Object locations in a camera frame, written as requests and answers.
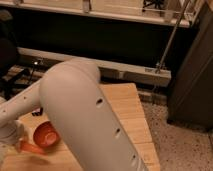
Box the orange carrot-like pepper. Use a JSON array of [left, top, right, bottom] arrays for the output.
[[20, 141, 44, 154]]

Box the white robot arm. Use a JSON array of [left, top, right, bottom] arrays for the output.
[[0, 58, 149, 171]]

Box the white sponge black base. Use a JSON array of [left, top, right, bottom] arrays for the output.
[[31, 107, 43, 117]]

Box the white baseboard heater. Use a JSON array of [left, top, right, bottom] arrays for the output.
[[18, 47, 171, 87]]

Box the orange bowl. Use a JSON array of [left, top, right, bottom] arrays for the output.
[[33, 121, 60, 148]]

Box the dark cabinet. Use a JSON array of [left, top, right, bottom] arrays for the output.
[[167, 0, 213, 130]]

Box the metal pole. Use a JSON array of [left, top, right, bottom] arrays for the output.
[[155, 0, 190, 74]]

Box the black office chair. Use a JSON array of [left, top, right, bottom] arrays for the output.
[[0, 9, 33, 101]]

